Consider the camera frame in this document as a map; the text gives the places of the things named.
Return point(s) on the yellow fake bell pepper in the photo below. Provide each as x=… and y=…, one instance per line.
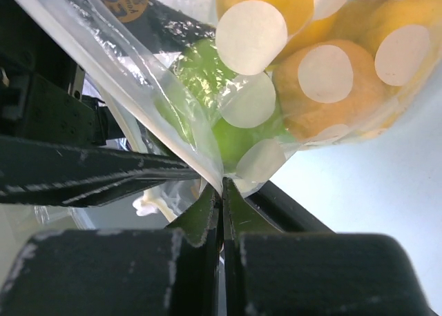
x=308, y=21

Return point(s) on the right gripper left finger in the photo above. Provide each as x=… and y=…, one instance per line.
x=172, y=271

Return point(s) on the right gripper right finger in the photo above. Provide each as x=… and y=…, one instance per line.
x=272, y=272

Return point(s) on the yellow fake banana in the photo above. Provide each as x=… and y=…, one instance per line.
x=404, y=38

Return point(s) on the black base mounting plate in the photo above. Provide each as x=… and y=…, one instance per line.
x=284, y=211

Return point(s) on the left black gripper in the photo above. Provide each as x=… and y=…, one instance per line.
x=45, y=97

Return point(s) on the orange fake fruit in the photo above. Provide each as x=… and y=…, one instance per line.
x=327, y=89

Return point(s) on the clear zip top bag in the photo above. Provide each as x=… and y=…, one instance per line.
x=127, y=48

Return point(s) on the green fake apple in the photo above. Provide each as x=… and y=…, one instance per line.
x=242, y=111

